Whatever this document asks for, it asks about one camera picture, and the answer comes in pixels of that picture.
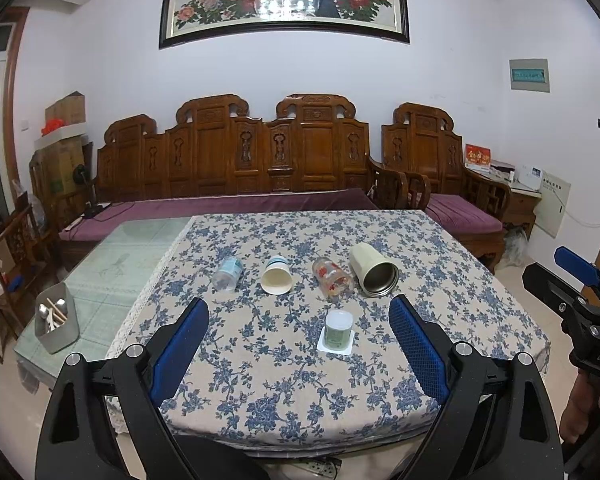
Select short purple seat cushion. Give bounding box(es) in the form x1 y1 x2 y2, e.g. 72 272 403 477
424 193 507 242

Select cream steel tumbler cup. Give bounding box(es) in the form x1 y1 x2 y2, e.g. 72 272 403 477
349 242 399 299

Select long purple seat cushion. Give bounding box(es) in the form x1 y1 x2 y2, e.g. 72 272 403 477
59 187 380 245

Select wooden door frame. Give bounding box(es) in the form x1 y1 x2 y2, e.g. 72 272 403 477
0 7 32 200

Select grey utensil holder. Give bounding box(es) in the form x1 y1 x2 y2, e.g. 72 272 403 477
34 282 80 355

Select white telephone device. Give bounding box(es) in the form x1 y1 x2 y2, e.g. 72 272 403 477
512 162 545 192

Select white printer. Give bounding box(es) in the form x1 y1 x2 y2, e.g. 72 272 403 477
488 159 517 182

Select blue floral tablecloth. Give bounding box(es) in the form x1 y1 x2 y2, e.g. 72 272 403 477
105 209 551 450

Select clear plastic cup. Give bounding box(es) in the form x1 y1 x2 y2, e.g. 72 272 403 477
212 256 244 293

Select small green white cup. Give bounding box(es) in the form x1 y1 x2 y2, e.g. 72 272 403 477
325 309 354 352

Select large cardboard box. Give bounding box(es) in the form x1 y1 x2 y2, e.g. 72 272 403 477
32 136 94 197

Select person's right hand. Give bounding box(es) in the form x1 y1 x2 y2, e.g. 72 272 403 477
559 374 595 445

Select wooden side table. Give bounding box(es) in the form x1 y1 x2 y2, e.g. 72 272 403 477
504 180 539 242

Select carved wooden sofa bench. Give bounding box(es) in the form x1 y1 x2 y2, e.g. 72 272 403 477
94 93 410 221

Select carved wooden armchair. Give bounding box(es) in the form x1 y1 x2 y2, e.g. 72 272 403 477
380 102 514 273

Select small cardboard box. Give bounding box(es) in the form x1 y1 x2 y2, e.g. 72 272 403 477
44 91 87 129

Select white power strip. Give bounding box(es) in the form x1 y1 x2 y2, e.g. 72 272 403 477
300 457 344 479

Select white square coaster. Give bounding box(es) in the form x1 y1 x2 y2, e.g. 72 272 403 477
316 327 357 357

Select green glass-topped table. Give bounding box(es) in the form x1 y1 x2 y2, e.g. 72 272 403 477
12 217 197 391

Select red gift box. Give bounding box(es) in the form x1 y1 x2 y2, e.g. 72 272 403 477
463 143 492 169

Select wooden side chair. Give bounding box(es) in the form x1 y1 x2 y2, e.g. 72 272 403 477
0 204 47 365

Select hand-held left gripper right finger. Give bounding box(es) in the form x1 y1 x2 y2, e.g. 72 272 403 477
387 294 565 480

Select wall electrical panel box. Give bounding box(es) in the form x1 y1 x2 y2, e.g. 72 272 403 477
509 58 551 94

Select framed floral painting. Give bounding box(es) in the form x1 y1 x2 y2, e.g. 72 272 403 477
158 0 411 51

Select cream wall cabinet panel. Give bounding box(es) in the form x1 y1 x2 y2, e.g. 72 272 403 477
535 170 572 239

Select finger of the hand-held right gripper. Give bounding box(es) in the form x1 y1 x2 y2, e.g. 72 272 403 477
522 262 590 319
553 246 600 307

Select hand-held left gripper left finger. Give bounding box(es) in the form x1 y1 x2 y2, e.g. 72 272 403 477
34 296 211 480

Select clear plastic bag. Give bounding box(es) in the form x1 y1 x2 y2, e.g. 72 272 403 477
502 225 532 269

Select glass cup with red print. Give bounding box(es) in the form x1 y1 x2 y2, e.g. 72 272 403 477
312 257 355 302

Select black desk fan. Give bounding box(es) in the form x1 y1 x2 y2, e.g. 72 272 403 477
72 162 95 217

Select white paper cup blue stripes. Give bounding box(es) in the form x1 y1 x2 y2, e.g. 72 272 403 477
260 256 293 295

